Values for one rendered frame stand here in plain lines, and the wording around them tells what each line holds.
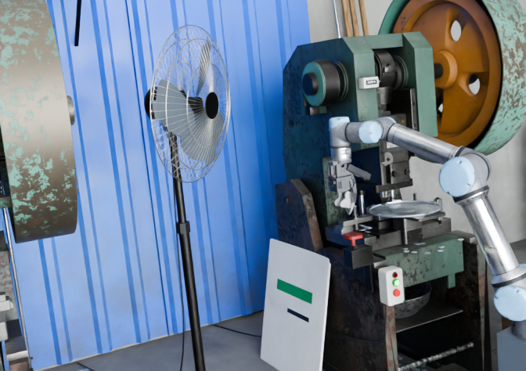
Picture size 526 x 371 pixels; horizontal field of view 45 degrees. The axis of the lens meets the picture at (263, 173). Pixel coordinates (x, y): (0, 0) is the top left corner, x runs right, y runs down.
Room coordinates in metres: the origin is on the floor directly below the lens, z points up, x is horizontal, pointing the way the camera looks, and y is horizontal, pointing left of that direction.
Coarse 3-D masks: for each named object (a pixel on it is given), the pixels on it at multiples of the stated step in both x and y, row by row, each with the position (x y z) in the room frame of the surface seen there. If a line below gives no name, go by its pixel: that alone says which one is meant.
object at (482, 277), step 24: (480, 264) 2.53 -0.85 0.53; (432, 288) 2.78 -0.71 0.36; (456, 288) 2.64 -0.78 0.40; (480, 288) 2.52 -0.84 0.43; (480, 312) 2.52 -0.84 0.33; (408, 336) 2.97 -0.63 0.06; (432, 336) 2.80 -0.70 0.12; (456, 336) 2.66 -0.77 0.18; (480, 336) 2.53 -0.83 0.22; (456, 360) 2.66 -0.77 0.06; (480, 360) 2.53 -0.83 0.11
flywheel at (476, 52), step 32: (416, 0) 2.94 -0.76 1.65; (448, 0) 2.76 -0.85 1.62; (480, 0) 2.63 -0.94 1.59; (448, 32) 2.84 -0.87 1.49; (480, 32) 2.65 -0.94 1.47; (448, 64) 2.78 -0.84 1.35; (480, 64) 2.66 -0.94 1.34; (448, 96) 2.84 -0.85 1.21; (480, 96) 2.67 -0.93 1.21; (448, 128) 2.85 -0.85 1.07; (480, 128) 2.63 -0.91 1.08
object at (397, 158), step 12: (396, 120) 2.63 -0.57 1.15; (384, 144) 2.60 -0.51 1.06; (396, 156) 2.63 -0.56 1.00; (408, 156) 2.65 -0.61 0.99; (372, 168) 2.65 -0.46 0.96; (384, 168) 2.60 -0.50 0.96; (396, 168) 2.59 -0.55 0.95; (408, 168) 2.61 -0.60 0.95; (372, 180) 2.65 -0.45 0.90; (384, 180) 2.60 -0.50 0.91; (396, 180) 2.59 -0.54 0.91; (408, 180) 2.61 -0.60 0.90
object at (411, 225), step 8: (424, 216) 2.43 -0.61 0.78; (432, 216) 2.43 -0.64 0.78; (440, 216) 2.44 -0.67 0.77; (400, 224) 2.54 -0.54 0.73; (408, 224) 2.53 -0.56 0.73; (416, 224) 2.54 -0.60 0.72; (408, 232) 2.52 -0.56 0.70; (416, 232) 2.54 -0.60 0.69; (408, 240) 2.52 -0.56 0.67; (416, 240) 2.54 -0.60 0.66
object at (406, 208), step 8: (408, 200) 2.72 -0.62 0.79; (416, 200) 2.70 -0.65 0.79; (376, 208) 2.65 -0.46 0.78; (384, 208) 2.64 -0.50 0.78; (392, 208) 2.59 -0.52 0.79; (400, 208) 2.58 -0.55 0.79; (408, 208) 2.56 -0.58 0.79; (416, 208) 2.55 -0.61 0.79; (424, 208) 2.56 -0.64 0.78; (432, 208) 2.55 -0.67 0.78; (440, 208) 2.52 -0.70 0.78; (384, 216) 2.48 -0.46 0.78; (392, 216) 2.46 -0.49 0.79; (400, 216) 2.45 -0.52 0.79; (408, 216) 2.44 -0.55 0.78; (416, 216) 2.44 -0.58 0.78
